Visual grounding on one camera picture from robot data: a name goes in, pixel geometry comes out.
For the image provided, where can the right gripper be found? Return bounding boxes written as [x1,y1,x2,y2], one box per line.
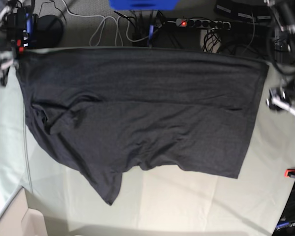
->
[0,51,17,86]

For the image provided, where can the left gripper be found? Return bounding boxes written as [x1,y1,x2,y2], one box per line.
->
[267,86,295,114]

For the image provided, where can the dark grey t-shirt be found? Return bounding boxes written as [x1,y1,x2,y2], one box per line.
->
[16,48,268,205]

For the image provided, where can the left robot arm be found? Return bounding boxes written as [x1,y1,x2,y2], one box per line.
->
[265,0,295,114]

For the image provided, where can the red black clamp left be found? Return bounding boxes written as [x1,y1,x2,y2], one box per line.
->
[10,39,28,58]

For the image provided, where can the black round base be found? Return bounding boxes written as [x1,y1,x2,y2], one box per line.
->
[36,15,64,49]

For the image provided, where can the black equipment boxes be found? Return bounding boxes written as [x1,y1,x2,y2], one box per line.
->
[214,0,271,23]

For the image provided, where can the black power strip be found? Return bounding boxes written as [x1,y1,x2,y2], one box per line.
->
[176,18,231,30]

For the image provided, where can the blue box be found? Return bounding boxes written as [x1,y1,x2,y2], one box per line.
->
[109,0,178,10]

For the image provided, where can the light green table cloth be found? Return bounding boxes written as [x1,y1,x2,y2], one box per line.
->
[0,56,295,236]

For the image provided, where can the white cable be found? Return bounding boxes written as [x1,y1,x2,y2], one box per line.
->
[62,0,153,47]

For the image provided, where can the beige table frame corner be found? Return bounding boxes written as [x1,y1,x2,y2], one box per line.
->
[0,186,48,236]

